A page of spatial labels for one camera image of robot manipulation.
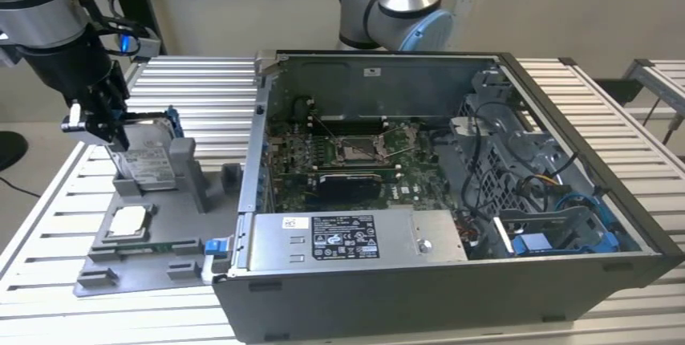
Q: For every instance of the blue case latch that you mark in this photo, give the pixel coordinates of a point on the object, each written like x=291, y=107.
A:
x=212, y=247

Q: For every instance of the CPU socket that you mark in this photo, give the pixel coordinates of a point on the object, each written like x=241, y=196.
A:
x=355, y=150

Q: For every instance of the grey parts rack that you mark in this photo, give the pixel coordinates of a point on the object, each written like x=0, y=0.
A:
x=176, y=228

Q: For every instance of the black graphics card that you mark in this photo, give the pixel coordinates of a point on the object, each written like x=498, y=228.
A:
x=347, y=190

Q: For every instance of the black upright post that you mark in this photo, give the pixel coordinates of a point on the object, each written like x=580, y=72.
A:
x=146, y=0

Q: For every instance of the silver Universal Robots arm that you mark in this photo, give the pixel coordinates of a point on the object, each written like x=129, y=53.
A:
x=37, y=12

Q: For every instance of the grey metal drive cage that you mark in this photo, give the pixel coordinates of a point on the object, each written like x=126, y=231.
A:
x=451, y=172

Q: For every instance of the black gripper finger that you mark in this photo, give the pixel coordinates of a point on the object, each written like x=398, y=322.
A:
x=114, y=132

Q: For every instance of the green motherboard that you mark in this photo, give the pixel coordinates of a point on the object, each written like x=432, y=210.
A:
x=422, y=168

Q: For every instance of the black round chair base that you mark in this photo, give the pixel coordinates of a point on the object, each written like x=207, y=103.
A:
x=10, y=148

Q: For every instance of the black RAM slot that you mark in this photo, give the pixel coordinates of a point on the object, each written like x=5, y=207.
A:
x=347, y=122
x=352, y=167

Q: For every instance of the silver CPU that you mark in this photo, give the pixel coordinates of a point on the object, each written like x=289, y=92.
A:
x=128, y=221

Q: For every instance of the hard disk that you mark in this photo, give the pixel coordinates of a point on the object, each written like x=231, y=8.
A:
x=149, y=164

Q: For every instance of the open black PC case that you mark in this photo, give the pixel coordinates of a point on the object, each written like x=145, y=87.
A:
x=373, y=305

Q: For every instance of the metal slat side table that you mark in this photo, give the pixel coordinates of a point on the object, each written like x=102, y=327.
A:
x=663, y=80

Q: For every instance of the large silver wrist camera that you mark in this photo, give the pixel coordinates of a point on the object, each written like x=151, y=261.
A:
x=146, y=46

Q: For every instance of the black box beyond table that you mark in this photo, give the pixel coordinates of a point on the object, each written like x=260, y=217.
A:
x=615, y=90

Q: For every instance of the empty blue disk carrier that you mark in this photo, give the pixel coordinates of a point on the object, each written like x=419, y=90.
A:
x=530, y=245

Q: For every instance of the thin metal locking lever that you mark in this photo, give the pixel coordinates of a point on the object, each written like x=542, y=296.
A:
x=323, y=127

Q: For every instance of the grey power supply unit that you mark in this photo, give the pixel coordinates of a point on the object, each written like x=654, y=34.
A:
x=427, y=224

